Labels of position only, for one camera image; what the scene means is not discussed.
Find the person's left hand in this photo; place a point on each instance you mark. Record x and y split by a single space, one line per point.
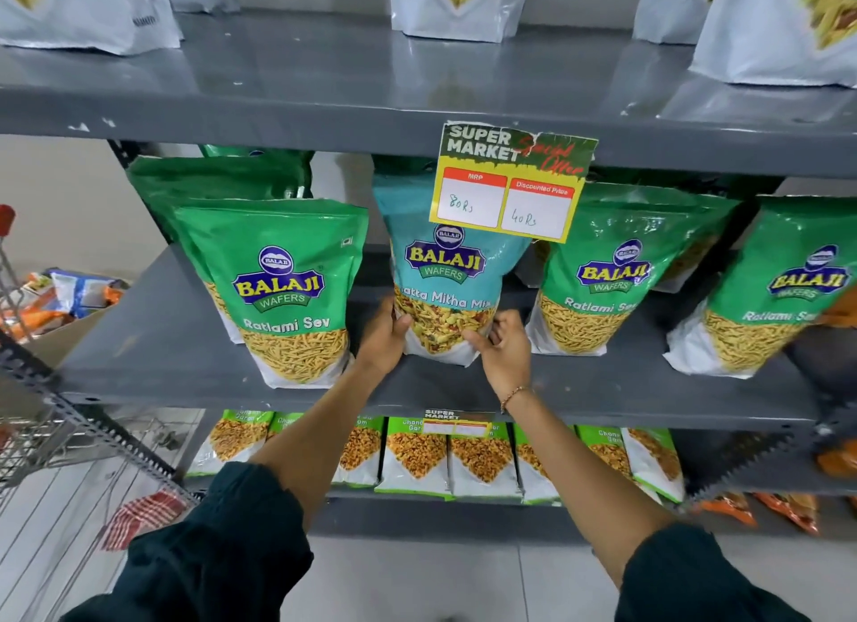
378 343

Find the person's right hand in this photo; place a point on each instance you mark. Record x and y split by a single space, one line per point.
507 360

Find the person's right thumb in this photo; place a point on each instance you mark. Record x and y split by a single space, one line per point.
478 341

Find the person's left thumb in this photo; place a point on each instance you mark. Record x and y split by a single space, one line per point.
404 325

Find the teal snack mix packet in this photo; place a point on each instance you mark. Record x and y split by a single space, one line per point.
442 286

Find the person's right forearm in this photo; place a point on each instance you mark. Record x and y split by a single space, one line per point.
569 467

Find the person's left forearm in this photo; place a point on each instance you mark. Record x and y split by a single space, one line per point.
314 427

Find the small shelf price tag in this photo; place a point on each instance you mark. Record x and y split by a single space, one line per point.
455 424

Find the green sev snack packet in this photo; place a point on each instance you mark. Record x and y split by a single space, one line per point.
201 179
689 256
602 280
288 293
770 293

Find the row of green white packets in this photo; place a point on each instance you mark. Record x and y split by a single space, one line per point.
415 457

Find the yellow green price sign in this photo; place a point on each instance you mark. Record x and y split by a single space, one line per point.
509 186

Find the grey metal shelf rack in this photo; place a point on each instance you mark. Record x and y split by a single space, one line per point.
268 86

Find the person's dark left sleeve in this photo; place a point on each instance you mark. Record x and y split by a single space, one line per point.
214 548

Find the person's dark sleeve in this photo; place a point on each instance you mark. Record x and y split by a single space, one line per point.
214 548
703 581

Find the orange snack packet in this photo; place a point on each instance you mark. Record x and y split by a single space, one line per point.
726 509
837 457
793 511

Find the red checked cloth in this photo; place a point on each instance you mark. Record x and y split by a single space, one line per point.
144 518

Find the blue white snack packet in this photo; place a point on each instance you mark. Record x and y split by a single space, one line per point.
77 293

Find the person's dark right sleeve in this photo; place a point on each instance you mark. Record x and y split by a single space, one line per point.
703 581

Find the cardboard box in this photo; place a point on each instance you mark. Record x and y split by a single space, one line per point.
63 337

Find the orange packet in box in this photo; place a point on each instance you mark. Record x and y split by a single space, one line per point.
30 313

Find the metal shopping cart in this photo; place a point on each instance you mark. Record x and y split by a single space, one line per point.
40 441

